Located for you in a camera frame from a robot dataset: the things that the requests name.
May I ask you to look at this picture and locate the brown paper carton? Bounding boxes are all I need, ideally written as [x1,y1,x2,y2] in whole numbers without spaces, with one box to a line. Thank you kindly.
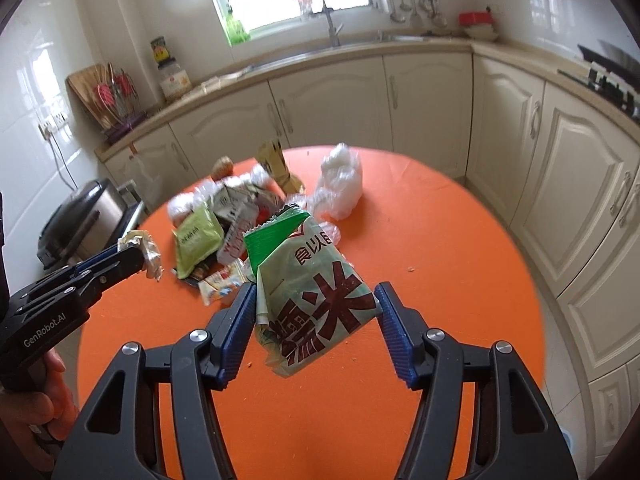
[256,140,305,194]

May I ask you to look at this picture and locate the black silver rice cooker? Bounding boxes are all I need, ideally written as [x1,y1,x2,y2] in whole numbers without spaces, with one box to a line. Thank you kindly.
[36,178,146,271]

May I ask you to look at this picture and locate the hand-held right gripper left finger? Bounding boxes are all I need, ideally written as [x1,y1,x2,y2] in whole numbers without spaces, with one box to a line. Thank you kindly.
[50,282,259,480]

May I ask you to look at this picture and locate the white crumpled plastic bag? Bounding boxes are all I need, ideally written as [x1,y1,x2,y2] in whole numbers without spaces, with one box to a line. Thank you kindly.
[302,143,364,222]

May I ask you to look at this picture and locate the chrome kitchen faucet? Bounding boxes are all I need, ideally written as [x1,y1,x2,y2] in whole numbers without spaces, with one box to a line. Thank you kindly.
[292,0,343,48]

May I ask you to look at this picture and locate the wire rack with utensils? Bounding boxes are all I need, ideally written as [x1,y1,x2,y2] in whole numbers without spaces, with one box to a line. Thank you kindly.
[94,71,151,143]

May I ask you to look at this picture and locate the cream kitchen cabinets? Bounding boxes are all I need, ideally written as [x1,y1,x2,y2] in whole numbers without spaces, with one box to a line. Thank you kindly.
[97,50,640,461]

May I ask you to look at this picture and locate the black gas stove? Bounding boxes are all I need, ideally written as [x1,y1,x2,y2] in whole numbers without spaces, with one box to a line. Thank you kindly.
[557,44,640,120]

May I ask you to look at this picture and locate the wooden cutting board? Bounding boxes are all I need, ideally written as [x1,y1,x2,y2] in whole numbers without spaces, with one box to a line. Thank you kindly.
[66,62,117,131]

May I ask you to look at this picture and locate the cream foil wrapper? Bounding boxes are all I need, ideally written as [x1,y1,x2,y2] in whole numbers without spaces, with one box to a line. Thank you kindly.
[117,230,164,282]

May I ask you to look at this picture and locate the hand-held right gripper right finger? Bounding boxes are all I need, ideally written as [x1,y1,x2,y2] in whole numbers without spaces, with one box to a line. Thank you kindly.
[374,282,584,480]

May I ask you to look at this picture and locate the white wall socket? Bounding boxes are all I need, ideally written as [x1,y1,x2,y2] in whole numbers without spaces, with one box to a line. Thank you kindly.
[39,112,70,139]

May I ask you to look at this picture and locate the white snack wrapper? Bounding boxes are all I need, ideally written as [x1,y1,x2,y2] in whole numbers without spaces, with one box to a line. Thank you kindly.
[198,259,254,307]

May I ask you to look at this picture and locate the clear crumpled plastic wrap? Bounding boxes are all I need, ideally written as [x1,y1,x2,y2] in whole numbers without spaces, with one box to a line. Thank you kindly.
[166,180,217,226]

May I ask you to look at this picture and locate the red and white wrapper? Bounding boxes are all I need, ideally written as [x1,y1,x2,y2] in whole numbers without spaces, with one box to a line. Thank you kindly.
[217,219,252,264]

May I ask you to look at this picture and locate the black and white carton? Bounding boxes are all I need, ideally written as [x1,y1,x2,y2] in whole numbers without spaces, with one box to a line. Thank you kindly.
[214,184,282,227]

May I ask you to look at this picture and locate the green white rice packet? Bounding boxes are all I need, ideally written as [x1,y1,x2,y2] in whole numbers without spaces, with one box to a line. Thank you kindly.
[243,203,380,379]

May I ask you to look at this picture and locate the steel kitchen sink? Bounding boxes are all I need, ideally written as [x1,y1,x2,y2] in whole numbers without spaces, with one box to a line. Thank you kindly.
[240,30,471,73]

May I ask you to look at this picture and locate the green dish soap bottle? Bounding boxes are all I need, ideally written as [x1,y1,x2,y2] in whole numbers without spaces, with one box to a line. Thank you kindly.
[226,12,251,46]

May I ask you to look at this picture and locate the white power cable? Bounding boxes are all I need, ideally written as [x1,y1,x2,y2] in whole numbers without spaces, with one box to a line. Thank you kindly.
[46,130,81,192]

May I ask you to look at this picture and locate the light green snack packet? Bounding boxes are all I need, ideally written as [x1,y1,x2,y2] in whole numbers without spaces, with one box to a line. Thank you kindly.
[173,207,225,279]

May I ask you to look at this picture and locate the red lidded bowl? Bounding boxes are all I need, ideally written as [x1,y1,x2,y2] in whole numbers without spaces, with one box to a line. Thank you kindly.
[458,10,501,43]

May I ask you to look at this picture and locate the person's left hand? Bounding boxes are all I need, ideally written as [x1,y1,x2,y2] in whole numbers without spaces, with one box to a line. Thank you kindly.
[0,351,81,457]

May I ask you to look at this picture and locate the clear jar with label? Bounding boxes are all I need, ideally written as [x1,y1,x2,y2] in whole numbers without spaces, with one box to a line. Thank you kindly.
[159,59,194,102]

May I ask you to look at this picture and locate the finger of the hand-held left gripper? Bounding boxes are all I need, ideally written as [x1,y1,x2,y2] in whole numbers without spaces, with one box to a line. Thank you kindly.
[74,247,148,307]
[27,248,133,295]

